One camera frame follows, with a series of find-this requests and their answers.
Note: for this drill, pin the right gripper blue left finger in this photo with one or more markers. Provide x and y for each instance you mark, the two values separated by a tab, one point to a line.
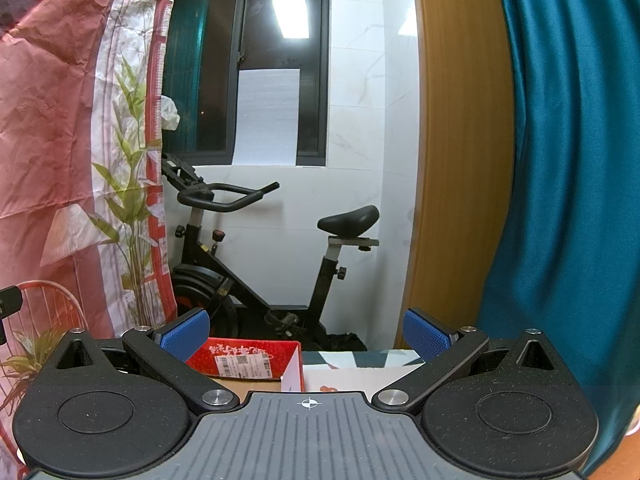
162	355

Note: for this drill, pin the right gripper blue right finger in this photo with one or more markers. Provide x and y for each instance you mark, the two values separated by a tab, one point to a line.
447	354

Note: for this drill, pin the patterned white tablecloth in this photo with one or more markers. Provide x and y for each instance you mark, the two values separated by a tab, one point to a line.
367	372

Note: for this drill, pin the red strawberry cardboard box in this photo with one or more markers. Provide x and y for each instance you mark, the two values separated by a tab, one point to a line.
274	365

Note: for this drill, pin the teal satin curtain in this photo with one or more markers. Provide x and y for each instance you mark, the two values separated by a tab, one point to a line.
568	259

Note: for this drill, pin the pink printed backdrop cloth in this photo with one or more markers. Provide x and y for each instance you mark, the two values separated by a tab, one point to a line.
83	230

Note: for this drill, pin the white foam sheet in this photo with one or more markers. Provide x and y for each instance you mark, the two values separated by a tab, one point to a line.
267	115

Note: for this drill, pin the dark framed window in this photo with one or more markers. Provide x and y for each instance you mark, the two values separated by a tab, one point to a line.
211	41

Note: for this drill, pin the wooden door frame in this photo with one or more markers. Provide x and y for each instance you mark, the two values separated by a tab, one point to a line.
466	150

